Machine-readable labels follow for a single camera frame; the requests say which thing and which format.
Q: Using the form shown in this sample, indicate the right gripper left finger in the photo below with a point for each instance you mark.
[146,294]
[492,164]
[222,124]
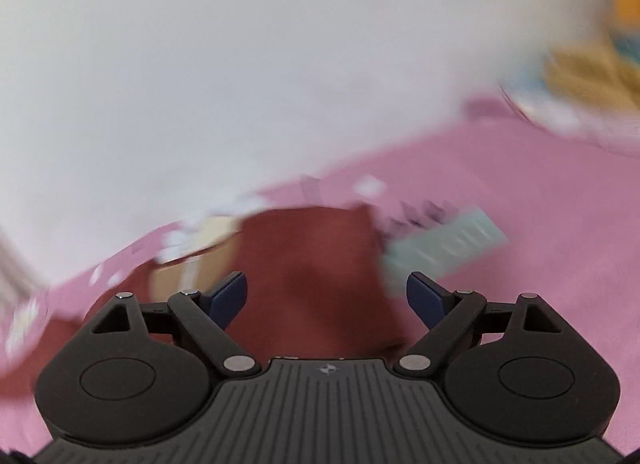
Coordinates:
[184,335]

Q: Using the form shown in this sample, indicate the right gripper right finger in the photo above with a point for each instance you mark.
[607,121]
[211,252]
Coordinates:
[467,335]

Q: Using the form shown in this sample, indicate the dark red knit sweater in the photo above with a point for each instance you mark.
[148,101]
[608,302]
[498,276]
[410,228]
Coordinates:
[314,285]

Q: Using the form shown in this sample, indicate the mustard yellow folded clothes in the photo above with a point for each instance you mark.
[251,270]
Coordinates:
[593,74]

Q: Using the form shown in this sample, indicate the beige satin curtain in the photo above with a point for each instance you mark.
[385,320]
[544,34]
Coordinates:
[18,280]

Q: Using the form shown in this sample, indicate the light floral pillow cloth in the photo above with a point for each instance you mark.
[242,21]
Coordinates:
[617,132]

